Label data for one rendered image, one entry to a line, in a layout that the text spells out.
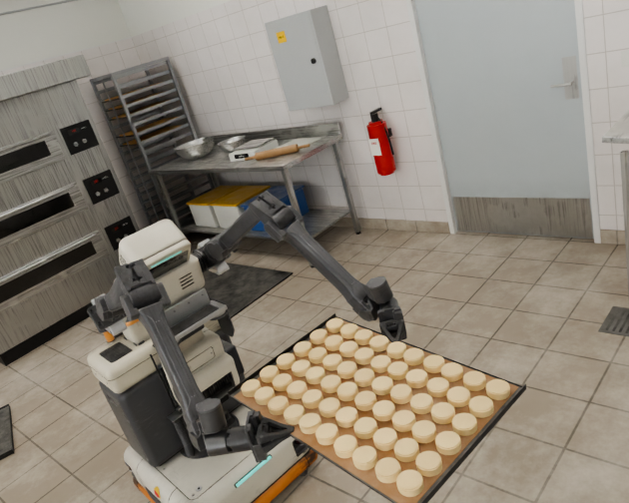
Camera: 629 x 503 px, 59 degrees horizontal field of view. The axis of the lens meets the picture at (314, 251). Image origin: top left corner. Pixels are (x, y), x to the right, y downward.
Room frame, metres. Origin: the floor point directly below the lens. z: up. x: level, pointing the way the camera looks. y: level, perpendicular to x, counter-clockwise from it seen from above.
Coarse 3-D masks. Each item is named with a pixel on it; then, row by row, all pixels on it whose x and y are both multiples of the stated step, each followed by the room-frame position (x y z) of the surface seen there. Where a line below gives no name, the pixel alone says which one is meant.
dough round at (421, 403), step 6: (414, 396) 1.02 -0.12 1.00; (420, 396) 1.01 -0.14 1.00; (426, 396) 1.01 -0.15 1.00; (414, 402) 1.00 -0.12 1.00; (420, 402) 1.00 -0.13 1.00; (426, 402) 0.99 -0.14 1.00; (432, 402) 0.99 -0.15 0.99; (414, 408) 0.99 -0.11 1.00; (420, 408) 0.98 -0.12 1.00; (426, 408) 0.98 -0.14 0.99
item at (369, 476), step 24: (264, 384) 1.23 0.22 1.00; (312, 384) 1.18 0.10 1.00; (456, 384) 1.05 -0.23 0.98; (264, 408) 1.14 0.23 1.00; (408, 408) 1.01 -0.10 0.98; (456, 408) 0.97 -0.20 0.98; (408, 432) 0.94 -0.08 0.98; (336, 456) 0.93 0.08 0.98; (384, 456) 0.89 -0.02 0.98; (456, 456) 0.85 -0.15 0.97; (432, 480) 0.81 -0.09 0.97
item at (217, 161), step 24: (216, 144) 5.80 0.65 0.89; (312, 144) 4.53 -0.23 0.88; (336, 144) 4.55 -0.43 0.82; (168, 168) 5.34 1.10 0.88; (192, 168) 5.00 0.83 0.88; (216, 168) 4.70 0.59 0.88; (240, 168) 4.45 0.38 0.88; (264, 168) 4.24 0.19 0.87; (288, 168) 4.11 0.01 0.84; (288, 192) 4.15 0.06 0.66; (312, 216) 4.71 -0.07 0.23; (336, 216) 4.52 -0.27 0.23; (312, 264) 4.13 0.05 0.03
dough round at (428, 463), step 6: (420, 456) 0.85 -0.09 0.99; (426, 456) 0.85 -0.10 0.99; (432, 456) 0.84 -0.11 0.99; (438, 456) 0.84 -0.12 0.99; (420, 462) 0.84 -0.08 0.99; (426, 462) 0.83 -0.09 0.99; (432, 462) 0.83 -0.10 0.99; (438, 462) 0.83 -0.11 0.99; (420, 468) 0.82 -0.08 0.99; (426, 468) 0.82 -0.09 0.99; (432, 468) 0.82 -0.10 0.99; (438, 468) 0.82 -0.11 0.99; (426, 474) 0.82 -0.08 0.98; (432, 474) 0.81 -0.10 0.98
